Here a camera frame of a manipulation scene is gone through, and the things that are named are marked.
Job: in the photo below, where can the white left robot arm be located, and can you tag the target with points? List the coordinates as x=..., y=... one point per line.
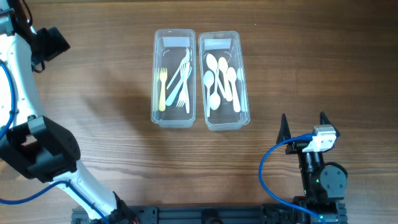
x=33, y=144

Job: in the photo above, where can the right clear plastic container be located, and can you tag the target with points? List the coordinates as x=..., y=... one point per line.
x=225, y=44

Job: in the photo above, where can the yellow plastic fork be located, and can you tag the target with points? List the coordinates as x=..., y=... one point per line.
x=163, y=79

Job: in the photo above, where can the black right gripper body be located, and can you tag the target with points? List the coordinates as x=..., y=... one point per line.
x=298, y=147

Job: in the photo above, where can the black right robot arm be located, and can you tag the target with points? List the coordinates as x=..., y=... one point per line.
x=323, y=182

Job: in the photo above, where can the clear plastic container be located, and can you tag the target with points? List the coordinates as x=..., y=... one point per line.
x=225, y=44
x=173, y=103

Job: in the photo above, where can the white spoon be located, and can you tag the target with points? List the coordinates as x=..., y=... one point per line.
x=209, y=81
x=213, y=65
x=232, y=77

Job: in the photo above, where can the translucent white plastic fork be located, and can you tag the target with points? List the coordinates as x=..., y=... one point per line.
x=182, y=95

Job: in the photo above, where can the left clear plastic container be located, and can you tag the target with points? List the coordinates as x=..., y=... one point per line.
x=173, y=103

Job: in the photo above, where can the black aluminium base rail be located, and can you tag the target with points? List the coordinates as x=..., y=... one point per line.
x=267, y=213

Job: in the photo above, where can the white spoon bowl down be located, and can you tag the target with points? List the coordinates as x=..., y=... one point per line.
x=214, y=97

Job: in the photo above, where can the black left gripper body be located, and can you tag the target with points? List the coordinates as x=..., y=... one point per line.
x=50, y=43

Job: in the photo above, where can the light blue plastic fork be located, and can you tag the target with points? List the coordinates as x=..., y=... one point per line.
x=170, y=99

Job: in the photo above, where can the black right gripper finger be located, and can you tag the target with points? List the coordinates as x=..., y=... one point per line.
x=284, y=131
x=324, y=120

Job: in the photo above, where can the yellow plastic spoon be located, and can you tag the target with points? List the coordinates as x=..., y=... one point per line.
x=223, y=67

